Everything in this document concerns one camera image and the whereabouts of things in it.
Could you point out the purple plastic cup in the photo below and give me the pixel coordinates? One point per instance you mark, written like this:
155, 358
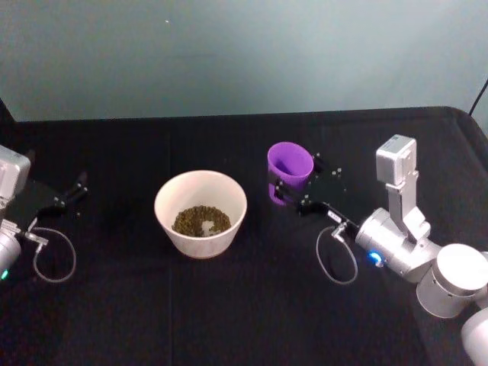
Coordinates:
286, 154

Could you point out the plain pale wall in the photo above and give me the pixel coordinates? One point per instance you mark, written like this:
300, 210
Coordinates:
244, 53

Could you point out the heap of green beans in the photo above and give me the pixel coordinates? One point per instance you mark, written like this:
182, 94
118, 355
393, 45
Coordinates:
190, 220

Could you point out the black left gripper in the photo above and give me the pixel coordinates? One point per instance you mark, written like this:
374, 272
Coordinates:
43, 207

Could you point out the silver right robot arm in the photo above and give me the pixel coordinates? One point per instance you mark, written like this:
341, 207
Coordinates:
396, 244

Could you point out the black table cloth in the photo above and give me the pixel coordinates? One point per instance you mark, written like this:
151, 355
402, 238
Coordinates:
244, 312

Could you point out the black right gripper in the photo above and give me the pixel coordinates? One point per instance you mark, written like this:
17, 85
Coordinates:
331, 202

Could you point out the white round bowl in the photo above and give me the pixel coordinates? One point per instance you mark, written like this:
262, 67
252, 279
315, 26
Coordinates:
198, 192

